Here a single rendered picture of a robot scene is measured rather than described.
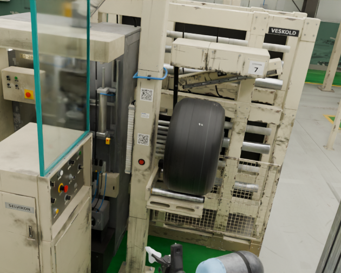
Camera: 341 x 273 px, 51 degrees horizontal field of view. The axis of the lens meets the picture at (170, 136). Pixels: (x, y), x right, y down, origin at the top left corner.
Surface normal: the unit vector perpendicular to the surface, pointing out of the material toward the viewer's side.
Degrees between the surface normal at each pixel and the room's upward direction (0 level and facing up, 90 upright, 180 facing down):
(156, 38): 90
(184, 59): 90
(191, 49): 90
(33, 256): 90
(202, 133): 49
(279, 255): 0
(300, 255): 0
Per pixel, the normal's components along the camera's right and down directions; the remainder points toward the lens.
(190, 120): -0.02, -0.50
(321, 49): -0.01, 0.41
